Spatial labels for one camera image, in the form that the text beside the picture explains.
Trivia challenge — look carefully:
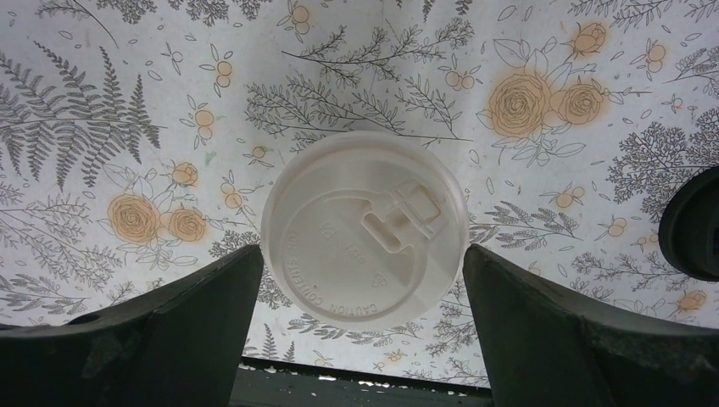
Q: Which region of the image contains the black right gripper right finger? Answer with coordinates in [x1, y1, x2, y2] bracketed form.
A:
[462, 244, 718, 406]

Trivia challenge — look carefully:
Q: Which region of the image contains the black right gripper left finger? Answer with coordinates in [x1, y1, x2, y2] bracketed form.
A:
[1, 245, 264, 406]

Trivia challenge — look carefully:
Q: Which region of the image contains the white coffee lid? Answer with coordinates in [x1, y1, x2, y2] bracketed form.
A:
[260, 131, 470, 331]

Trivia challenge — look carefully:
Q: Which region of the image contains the black coffee lid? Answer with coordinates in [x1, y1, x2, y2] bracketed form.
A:
[659, 166, 718, 282]

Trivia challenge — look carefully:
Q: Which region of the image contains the floral tablecloth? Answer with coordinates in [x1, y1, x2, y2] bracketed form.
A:
[0, 0, 719, 388]

